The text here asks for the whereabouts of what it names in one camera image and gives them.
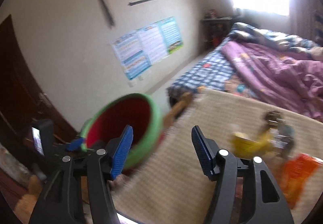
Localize orange plastic snack bag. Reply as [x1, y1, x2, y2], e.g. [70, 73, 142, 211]
[280, 153, 322, 209]

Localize dark wooden door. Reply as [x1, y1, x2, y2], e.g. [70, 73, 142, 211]
[1, 15, 77, 150]

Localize green red plastic basin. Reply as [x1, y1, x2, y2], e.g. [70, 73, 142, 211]
[80, 93, 163, 170]

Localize yellow snack wrapper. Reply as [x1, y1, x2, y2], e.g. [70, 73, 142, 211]
[232, 130, 273, 159]

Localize grey blue crumpled wrapper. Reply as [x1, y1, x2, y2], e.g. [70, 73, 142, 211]
[264, 110, 295, 159]

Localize purple quilt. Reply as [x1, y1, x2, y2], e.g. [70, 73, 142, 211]
[221, 41, 322, 121]

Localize blue plaid bed sheet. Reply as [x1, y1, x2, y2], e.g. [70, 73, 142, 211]
[168, 38, 236, 98]

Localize blue patchwork blanket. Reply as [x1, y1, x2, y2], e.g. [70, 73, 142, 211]
[228, 22, 320, 54]

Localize dark side table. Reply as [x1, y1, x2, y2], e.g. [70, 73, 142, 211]
[200, 17, 233, 49]

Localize blue educational wall posters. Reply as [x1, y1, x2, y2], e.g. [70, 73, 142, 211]
[112, 17, 183, 80]

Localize dark hanging wall bracket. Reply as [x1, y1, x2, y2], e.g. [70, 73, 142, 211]
[100, 0, 115, 28]

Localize grey wall rail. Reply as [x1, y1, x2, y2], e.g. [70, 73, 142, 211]
[128, 0, 154, 6]

